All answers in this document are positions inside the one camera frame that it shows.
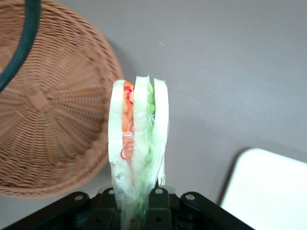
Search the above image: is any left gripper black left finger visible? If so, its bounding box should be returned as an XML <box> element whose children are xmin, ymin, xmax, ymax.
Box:
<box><xmin>87</xmin><ymin>187</ymin><xmax>123</xmax><ymax>230</ymax></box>

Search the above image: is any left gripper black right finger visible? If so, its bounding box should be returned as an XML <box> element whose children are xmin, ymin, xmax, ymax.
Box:
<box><xmin>143</xmin><ymin>186</ymin><xmax>177</xmax><ymax>230</ymax></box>

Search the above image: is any triangle sandwich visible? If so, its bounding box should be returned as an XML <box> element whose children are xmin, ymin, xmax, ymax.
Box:
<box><xmin>107</xmin><ymin>75</ymin><xmax>170</xmax><ymax>230</ymax></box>

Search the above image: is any beige rectangular tray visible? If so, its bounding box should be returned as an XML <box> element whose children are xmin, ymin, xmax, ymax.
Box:
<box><xmin>219</xmin><ymin>148</ymin><xmax>307</xmax><ymax>230</ymax></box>

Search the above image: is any round brown wicker basket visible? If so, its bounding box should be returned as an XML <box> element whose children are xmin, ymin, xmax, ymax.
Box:
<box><xmin>0</xmin><ymin>0</ymin><xmax>124</xmax><ymax>199</ymax></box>

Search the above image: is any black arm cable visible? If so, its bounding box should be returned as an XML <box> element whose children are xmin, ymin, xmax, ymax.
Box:
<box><xmin>0</xmin><ymin>0</ymin><xmax>41</xmax><ymax>93</ymax></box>

